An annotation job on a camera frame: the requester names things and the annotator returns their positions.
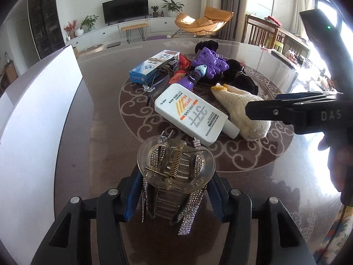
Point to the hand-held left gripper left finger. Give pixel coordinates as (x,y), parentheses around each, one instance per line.
(133,198)

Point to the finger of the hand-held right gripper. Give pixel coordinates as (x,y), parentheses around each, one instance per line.
(270,110)
(297,95)

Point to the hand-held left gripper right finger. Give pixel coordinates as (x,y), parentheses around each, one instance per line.
(216,202)

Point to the cream knitted glove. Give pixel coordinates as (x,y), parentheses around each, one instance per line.
(240,107)

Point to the clear rhinestone hair claw clip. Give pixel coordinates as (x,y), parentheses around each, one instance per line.
(176,160)

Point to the purple toy wand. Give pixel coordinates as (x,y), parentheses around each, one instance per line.
(209,63)

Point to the rimless eyeglasses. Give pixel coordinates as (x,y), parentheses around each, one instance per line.
(165,67)

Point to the white storage box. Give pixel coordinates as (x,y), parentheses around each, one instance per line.
(33,132)

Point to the person's right hand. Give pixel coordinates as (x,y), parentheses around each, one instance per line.
(343,171)

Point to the wooden dining chair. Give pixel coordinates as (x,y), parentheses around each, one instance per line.
(259,33)
(292,44)

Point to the yellow plastic stool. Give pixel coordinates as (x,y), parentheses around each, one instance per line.
(274,45)

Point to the white sunscreen tube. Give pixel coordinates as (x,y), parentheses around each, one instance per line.
(190,110)

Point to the white sheer curtain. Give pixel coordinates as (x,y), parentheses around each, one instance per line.
(303,5)

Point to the red foil packet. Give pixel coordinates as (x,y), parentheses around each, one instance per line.
(184,62)

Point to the grey curtain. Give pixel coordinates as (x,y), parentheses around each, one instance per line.
(230,8)

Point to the orange lounge chair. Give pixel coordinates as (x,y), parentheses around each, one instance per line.
(193,23)

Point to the blue and white carton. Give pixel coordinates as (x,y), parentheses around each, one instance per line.
(144,67)

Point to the floral patterned cloth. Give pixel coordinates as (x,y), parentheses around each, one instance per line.
(342,251)

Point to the white television cabinet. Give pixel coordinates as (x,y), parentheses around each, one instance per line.
(162,23)

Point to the large potted green plant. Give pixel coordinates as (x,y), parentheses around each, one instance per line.
(172,7)

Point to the small potted plant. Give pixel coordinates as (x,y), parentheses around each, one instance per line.
(155,11)

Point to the round wooden stool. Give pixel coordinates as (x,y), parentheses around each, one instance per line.
(91,51)

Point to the wooden bench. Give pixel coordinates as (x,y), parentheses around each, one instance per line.
(134,27)

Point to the round white vase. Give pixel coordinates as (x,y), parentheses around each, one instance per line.
(79,32)

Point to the black television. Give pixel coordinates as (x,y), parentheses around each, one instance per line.
(125,8)

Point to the red flower arrangement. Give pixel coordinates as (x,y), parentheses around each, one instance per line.
(70,29)

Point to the leafy green plant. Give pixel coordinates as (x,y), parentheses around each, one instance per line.
(89,22)

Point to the dark glass bookcase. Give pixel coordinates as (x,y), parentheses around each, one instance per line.
(47,22)

